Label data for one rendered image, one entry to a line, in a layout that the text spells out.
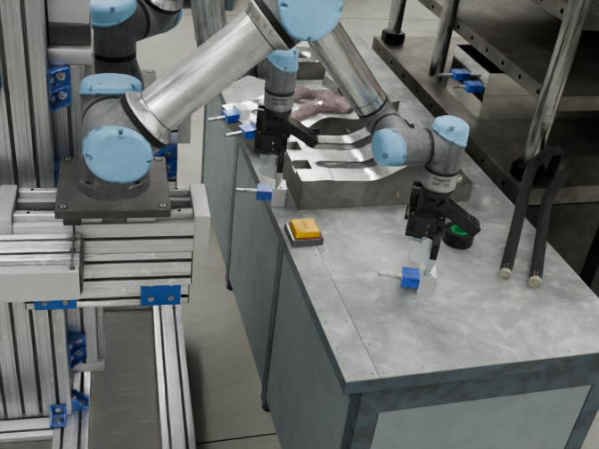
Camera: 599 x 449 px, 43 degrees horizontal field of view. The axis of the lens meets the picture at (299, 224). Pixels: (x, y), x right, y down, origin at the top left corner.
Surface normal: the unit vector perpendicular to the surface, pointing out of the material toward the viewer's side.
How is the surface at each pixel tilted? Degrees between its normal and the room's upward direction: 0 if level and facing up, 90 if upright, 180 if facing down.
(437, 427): 90
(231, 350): 0
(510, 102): 90
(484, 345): 0
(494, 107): 90
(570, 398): 90
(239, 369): 0
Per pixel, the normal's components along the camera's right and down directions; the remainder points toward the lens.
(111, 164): 0.15, 0.62
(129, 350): 0.11, -0.83
